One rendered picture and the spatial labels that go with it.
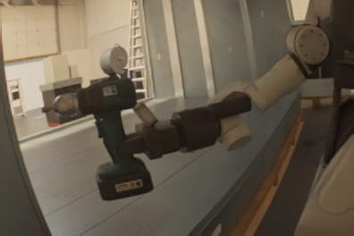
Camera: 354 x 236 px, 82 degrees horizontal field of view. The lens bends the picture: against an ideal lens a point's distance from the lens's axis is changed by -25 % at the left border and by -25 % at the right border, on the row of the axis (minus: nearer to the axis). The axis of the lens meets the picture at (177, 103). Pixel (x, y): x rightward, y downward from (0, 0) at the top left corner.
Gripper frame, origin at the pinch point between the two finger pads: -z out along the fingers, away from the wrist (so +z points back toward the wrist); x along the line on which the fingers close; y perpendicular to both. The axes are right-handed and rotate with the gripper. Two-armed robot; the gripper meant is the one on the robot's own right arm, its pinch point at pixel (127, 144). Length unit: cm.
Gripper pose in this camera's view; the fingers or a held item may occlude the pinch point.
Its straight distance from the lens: 52.6
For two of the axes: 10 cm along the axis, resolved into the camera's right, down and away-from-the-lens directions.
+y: 1.4, 9.8, 1.6
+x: 3.6, 1.0, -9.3
